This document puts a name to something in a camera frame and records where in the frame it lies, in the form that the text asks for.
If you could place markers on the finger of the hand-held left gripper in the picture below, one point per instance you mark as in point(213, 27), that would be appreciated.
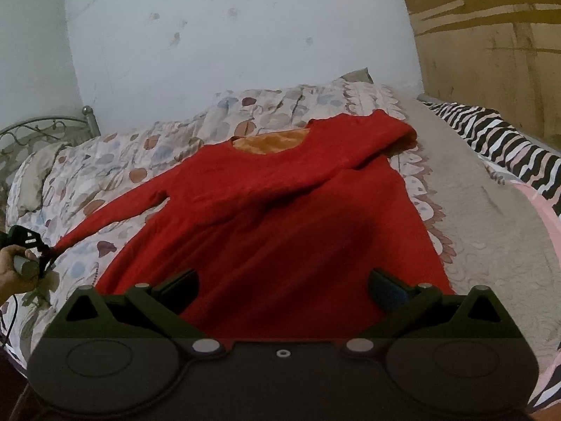
point(46, 259)

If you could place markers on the zebra striped cloth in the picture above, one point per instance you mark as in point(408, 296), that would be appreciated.
point(495, 140)

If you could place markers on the brown wooden wardrobe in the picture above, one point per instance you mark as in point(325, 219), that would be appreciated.
point(486, 39)

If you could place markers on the spotted white quilt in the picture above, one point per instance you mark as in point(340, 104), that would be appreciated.
point(109, 171)

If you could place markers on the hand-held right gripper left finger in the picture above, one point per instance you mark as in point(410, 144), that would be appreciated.
point(180, 283)

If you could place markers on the metal bed headboard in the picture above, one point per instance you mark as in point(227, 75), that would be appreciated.
point(30, 136)

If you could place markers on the pink cloth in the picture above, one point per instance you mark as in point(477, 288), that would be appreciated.
point(543, 237)

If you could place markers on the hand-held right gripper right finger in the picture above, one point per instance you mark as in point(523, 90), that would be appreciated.
point(385, 292)

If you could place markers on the red long-sleeved sweater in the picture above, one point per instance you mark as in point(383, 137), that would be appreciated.
point(280, 228)

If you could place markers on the beige pillow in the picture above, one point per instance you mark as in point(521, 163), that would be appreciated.
point(37, 175)

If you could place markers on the person's left hand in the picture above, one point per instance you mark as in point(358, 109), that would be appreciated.
point(11, 278)

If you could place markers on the beige fleece blanket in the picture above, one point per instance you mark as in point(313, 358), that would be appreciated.
point(486, 237)

